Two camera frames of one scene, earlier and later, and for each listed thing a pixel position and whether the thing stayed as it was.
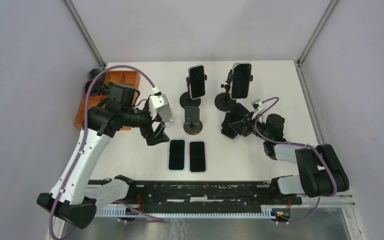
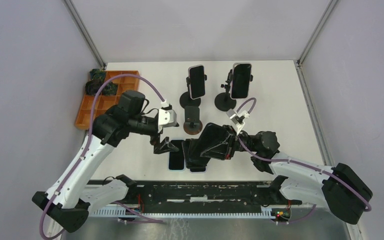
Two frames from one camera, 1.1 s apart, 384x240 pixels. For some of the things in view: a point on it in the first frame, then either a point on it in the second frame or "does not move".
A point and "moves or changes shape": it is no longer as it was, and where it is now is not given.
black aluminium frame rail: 119,211 does not move
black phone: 236,115 moves or changes shape
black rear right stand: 226,101 does not move
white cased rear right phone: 241,80 does not move
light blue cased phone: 177,155 does not move
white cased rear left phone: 197,84 does not move
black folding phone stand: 228,131 moves or changes shape
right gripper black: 242,127 -> 224,150
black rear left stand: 185,99 does not move
